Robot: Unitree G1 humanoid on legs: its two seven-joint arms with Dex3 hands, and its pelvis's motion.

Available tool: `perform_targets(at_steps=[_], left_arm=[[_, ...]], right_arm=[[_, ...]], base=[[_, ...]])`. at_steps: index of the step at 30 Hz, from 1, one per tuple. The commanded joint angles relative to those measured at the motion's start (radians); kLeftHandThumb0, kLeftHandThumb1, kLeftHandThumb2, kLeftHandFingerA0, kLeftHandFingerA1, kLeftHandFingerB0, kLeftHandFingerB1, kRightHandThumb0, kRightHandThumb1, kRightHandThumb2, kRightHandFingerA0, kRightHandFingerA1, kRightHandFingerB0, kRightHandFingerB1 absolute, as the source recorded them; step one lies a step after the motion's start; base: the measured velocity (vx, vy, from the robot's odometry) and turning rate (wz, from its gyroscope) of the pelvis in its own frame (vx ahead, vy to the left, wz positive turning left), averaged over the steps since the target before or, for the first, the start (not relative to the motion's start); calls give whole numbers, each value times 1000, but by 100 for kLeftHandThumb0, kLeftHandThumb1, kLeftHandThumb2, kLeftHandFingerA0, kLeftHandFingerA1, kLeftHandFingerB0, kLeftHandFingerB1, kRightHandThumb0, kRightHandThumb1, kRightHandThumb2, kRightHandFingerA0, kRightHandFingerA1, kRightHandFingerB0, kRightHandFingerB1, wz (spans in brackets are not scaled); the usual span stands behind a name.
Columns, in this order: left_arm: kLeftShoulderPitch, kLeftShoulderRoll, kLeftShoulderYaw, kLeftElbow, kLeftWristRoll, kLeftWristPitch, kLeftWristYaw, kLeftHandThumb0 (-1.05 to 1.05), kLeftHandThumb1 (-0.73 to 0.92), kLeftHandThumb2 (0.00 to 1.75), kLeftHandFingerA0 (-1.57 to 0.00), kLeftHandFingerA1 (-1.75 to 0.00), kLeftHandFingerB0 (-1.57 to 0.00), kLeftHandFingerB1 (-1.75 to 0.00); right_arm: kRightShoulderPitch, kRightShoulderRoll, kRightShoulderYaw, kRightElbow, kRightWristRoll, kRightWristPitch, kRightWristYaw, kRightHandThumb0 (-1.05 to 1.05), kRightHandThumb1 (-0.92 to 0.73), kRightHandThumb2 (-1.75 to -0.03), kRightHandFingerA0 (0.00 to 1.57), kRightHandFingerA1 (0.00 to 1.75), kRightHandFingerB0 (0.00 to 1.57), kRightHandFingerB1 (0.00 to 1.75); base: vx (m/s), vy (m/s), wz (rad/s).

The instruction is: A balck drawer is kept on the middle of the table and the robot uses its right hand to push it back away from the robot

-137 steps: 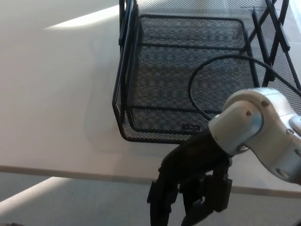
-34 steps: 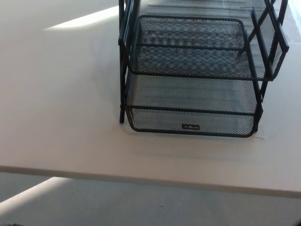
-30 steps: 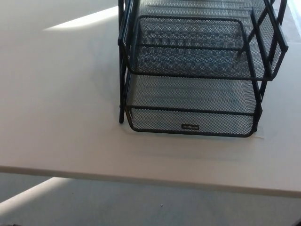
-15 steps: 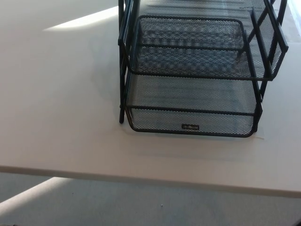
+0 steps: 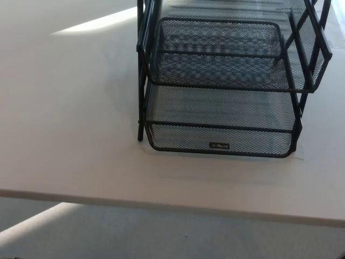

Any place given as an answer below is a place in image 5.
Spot black mesh sliding drawer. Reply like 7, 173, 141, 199
142, 0, 331, 94

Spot black metal rack frame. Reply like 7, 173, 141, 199
136, 0, 334, 143

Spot black mesh tray with label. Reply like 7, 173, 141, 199
145, 17, 303, 159

